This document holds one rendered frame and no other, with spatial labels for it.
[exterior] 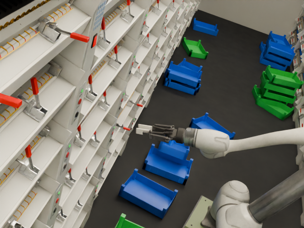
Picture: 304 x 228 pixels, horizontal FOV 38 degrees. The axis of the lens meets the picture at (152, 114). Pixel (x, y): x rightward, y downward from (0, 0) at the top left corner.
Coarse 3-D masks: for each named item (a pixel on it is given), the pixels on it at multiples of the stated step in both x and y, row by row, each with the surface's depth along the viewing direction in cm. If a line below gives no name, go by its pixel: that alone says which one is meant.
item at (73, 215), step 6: (90, 180) 218; (96, 180) 217; (90, 186) 218; (84, 192) 213; (90, 192) 215; (84, 198) 210; (78, 204) 202; (84, 204) 207; (72, 210) 201; (78, 210) 203; (72, 216) 199; (66, 222) 195; (72, 222) 196
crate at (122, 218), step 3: (120, 216) 186; (123, 216) 186; (120, 219) 186; (123, 219) 186; (126, 219) 188; (120, 222) 187; (123, 222) 189; (126, 222) 188; (129, 222) 188; (132, 222) 188; (117, 225) 185; (120, 225) 188; (123, 225) 190; (126, 225) 189; (129, 225) 188; (132, 225) 188; (135, 225) 188; (138, 225) 187
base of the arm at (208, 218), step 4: (208, 208) 244; (208, 212) 238; (208, 216) 234; (204, 220) 233; (208, 220) 233; (212, 220) 230; (200, 224) 232; (204, 224) 230; (208, 224) 231; (212, 224) 230
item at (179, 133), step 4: (180, 128) 211; (184, 128) 211; (176, 132) 210; (180, 132) 209; (168, 136) 210; (172, 136) 210; (176, 136) 209; (180, 136) 209; (176, 140) 210; (180, 140) 209
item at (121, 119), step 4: (136, 88) 268; (140, 88) 267; (136, 92) 267; (140, 92) 268; (132, 96) 261; (136, 96) 264; (124, 108) 248; (128, 108) 250; (124, 112) 245; (128, 112) 248; (120, 116) 241; (124, 116) 243; (120, 120) 238; (124, 120) 240; (120, 124) 235; (116, 132) 229; (112, 136) 225; (112, 140) 215
